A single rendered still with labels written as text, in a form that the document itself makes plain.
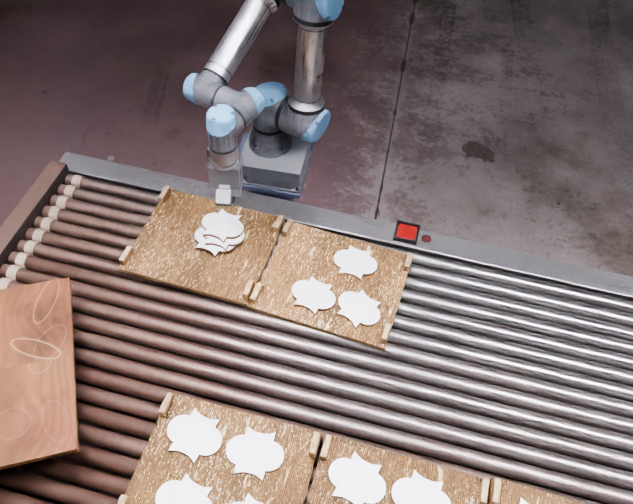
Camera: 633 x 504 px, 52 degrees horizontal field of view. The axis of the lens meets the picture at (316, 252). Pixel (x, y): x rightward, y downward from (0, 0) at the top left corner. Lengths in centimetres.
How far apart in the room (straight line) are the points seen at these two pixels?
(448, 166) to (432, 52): 109
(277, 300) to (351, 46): 288
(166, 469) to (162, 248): 69
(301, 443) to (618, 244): 238
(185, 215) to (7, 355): 69
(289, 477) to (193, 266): 70
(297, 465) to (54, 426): 58
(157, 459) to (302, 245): 76
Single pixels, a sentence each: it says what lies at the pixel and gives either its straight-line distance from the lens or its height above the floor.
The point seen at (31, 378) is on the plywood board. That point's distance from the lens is 175.
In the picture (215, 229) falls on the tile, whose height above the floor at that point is 98.
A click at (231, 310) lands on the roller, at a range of 189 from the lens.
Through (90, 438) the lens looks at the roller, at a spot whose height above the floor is 91.
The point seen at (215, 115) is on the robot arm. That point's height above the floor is 144.
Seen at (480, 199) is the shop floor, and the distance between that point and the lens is 359.
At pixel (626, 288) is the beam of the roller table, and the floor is 91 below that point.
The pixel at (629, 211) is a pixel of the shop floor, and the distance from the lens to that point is 385.
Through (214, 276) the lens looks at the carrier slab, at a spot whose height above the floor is 94.
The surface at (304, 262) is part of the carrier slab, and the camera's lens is 197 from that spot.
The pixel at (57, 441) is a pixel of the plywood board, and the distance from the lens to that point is 165.
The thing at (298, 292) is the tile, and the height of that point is 95.
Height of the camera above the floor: 249
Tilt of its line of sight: 51 degrees down
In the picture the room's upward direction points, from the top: 4 degrees clockwise
